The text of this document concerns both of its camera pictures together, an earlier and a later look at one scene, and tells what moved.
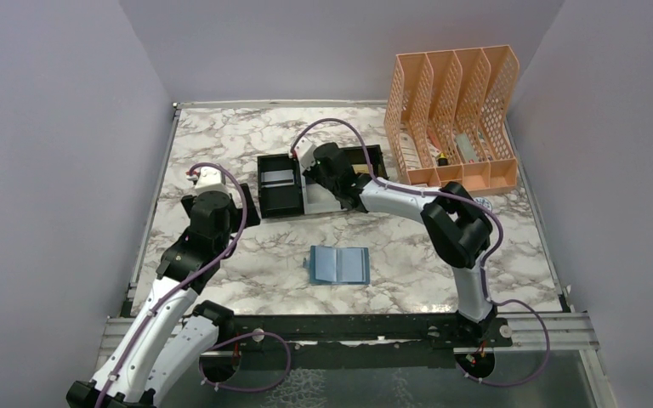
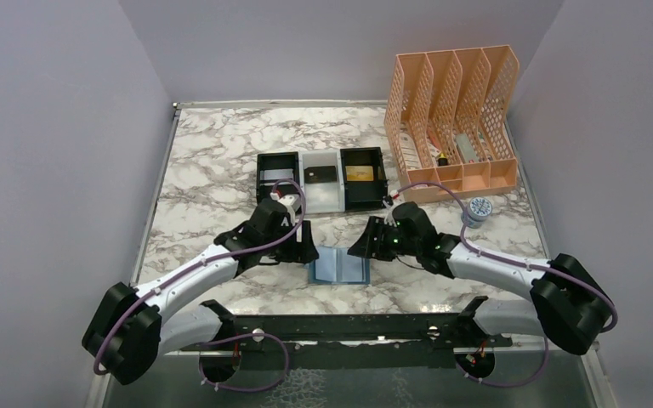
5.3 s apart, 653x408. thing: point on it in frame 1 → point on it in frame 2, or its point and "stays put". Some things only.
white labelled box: x=410 y=152 stays put
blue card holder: x=338 y=264 stays put
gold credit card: x=360 y=168 stays put
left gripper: x=250 y=218 → x=301 y=252
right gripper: x=310 y=172 → x=369 y=246
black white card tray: x=285 y=191 stays put
